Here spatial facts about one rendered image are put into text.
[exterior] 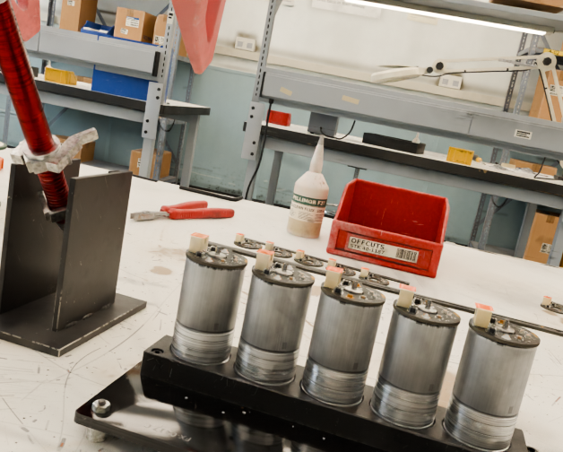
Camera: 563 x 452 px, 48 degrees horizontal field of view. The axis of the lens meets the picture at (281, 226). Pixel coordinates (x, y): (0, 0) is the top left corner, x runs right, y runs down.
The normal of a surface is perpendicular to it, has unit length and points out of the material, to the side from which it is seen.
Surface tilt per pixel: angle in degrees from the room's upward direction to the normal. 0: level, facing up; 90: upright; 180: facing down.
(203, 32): 98
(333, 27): 90
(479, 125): 90
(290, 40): 90
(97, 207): 90
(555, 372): 0
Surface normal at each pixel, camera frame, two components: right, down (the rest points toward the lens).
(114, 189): 0.95, 0.23
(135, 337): 0.18, -0.96
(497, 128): -0.18, 0.17
